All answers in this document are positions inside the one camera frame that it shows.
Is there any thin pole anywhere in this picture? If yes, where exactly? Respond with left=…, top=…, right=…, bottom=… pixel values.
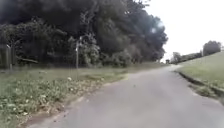
left=74, top=39, right=80, bottom=70

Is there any dark wood of trees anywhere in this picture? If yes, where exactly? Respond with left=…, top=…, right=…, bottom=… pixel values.
left=0, top=0, right=169, bottom=69

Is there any grey asphalt road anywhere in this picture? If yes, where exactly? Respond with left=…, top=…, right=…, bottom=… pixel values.
left=24, top=64, right=224, bottom=128

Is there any distant hedge row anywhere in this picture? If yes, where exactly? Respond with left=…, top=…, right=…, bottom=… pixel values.
left=169, top=51, right=204, bottom=65

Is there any grass verge with leaves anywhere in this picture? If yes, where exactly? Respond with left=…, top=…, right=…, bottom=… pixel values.
left=0, top=61, right=167, bottom=128

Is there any grass slope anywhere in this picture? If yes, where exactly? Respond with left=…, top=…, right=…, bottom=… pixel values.
left=176, top=51, right=224, bottom=100

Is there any distant tree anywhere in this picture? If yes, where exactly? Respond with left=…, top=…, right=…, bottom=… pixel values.
left=202, top=40, right=222, bottom=57

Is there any wooden fence post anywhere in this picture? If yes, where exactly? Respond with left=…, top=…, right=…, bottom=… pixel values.
left=5, top=44, right=13, bottom=71

